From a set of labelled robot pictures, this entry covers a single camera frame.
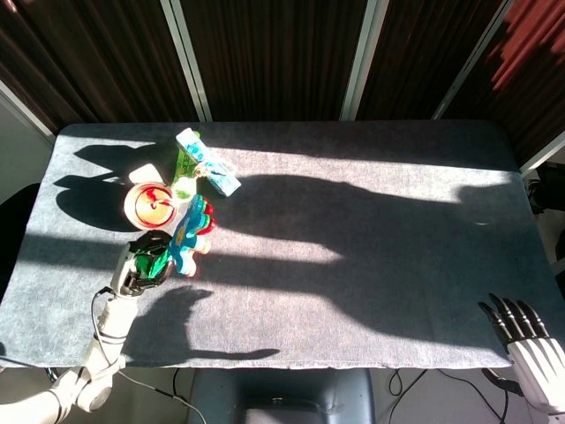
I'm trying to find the white card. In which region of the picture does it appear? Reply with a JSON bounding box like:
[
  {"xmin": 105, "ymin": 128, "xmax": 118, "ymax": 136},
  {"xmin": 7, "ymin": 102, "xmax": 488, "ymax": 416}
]
[{"xmin": 128, "ymin": 163, "xmax": 166, "ymax": 186}]

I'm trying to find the blue hand clapper green handle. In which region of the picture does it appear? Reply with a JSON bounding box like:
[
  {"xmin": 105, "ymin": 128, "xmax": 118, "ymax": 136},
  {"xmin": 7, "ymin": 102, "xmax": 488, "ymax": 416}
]
[{"xmin": 134, "ymin": 193, "xmax": 217, "ymax": 279}]

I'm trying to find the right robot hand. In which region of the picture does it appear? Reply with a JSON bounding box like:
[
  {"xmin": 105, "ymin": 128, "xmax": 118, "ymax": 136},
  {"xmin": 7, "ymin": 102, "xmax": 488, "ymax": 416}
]
[{"xmin": 478, "ymin": 292, "xmax": 565, "ymax": 414}]

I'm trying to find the white frame post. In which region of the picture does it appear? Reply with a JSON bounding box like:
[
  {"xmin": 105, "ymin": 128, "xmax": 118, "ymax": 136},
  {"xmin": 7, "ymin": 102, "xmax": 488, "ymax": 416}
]
[
  {"xmin": 519, "ymin": 129, "xmax": 565, "ymax": 174},
  {"xmin": 159, "ymin": 0, "xmax": 214, "ymax": 123},
  {"xmin": 432, "ymin": 0, "xmax": 516, "ymax": 120},
  {"xmin": 0, "ymin": 79, "xmax": 57, "ymax": 143},
  {"xmin": 339, "ymin": 0, "xmax": 390, "ymax": 122}
]

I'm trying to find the black floor cable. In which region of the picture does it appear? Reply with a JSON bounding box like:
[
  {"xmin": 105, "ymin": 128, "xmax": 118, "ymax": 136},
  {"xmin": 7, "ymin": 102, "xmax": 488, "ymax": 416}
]
[
  {"xmin": 387, "ymin": 367, "xmax": 509, "ymax": 424},
  {"xmin": 170, "ymin": 367, "xmax": 188, "ymax": 399}
]

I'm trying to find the round red white cup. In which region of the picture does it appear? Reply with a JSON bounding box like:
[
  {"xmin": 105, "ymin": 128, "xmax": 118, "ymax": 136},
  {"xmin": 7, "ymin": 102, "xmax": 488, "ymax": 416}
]
[{"xmin": 123, "ymin": 182, "xmax": 180, "ymax": 231}]

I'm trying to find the dark robot torso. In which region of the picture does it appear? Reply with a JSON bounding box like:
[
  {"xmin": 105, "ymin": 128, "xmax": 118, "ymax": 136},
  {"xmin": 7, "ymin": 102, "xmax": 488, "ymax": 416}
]
[{"xmin": 187, "ymin": 367, "xmax": 377, "ymax": 424}]

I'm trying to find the grey table cloth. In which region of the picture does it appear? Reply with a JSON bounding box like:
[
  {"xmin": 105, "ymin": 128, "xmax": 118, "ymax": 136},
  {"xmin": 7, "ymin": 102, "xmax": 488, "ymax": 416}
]
[{"xmin": 0, "ymin": 120, "xmax": 565, "ymax": 370}]

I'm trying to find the green snack pouch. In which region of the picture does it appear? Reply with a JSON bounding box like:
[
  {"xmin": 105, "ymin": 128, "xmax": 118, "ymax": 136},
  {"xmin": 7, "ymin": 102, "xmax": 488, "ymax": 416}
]
[{"xmin": 169, "ymin": 148, "xmax": 198, "ymax": 202}]

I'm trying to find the white floor cable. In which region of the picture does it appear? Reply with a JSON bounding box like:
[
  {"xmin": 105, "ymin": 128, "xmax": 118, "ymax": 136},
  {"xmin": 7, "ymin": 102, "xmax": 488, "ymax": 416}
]
[{"xmin": 117, "ymin": 369, "xmax": 207, "ymax": 424}]

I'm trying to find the black chair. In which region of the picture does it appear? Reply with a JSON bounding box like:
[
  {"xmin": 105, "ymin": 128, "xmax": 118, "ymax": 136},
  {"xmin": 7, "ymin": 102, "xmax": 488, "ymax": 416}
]
[{"xmin": 0, "ymin": 182, "xmax": 41, "ymax": 298}]

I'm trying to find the black equipment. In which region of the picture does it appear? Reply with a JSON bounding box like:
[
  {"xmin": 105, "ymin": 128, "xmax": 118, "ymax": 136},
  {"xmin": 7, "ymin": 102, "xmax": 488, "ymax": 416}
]
[{"xmin": 526, "ymin": 161, "xmax": 565, "ymax": 216}]

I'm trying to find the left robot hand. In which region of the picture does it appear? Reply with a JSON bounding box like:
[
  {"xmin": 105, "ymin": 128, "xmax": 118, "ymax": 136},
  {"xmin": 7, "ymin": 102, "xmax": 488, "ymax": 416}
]
[{"xmin": 109, "ymin": 229, "xmax": 173, "ymax": 298}]

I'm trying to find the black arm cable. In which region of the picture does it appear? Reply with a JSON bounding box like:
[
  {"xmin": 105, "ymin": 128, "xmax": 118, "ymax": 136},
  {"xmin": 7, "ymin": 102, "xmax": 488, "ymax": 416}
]
[{"xmin": 90, "ymin": 285, "xmax": 117, "ymax": 368}]

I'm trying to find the dark brown curtain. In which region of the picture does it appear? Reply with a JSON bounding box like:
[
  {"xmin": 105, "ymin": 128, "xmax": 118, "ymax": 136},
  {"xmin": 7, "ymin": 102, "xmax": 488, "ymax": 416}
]
[{"xmin": 0, "ymin": 0, "xmax": 565, "ymax": 167}]

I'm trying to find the blue printed carton box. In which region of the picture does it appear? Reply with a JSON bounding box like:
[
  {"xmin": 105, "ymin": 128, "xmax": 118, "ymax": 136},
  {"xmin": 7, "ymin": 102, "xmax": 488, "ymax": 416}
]
[{"xmin": 175, "ymin": 127, "xmax": 242, "ymax": 198}]

